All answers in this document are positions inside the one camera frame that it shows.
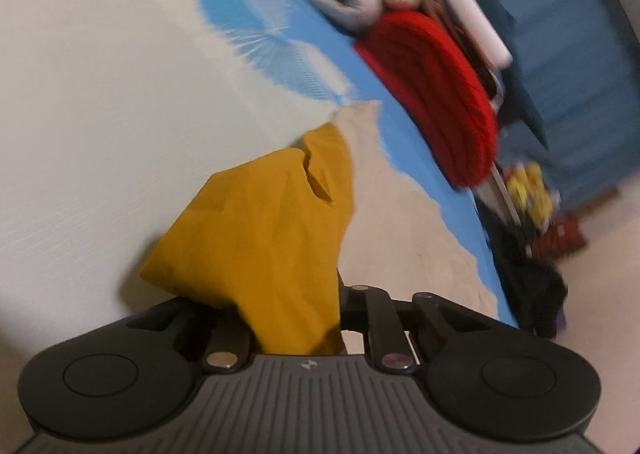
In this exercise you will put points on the blue curtain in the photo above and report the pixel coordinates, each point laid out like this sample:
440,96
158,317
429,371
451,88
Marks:
580,83

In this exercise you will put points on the teal cloth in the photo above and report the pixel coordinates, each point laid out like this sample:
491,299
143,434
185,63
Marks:
505,48

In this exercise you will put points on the blue and white printed bedsheet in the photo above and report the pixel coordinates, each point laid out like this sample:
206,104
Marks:
100,108

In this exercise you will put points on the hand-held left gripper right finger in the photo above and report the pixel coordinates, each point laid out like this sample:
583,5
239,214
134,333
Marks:
382,329

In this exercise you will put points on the yellow plush toys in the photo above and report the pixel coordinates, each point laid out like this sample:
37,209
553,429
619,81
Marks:
532,194

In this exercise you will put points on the black clothes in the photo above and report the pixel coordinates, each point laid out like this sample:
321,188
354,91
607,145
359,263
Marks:
530,284

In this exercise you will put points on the white cloth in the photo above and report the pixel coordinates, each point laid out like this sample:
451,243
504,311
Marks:
472,8

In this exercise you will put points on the dark red bag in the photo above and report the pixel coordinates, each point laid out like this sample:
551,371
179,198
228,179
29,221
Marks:
560,236

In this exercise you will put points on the beige and yellow jacket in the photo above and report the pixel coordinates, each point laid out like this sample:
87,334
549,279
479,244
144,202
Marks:
260,234

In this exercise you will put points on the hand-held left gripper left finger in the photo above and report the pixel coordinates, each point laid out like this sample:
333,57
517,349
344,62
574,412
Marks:
227,339

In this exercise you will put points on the red knitted blanket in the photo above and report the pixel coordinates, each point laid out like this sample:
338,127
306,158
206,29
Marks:
440,93

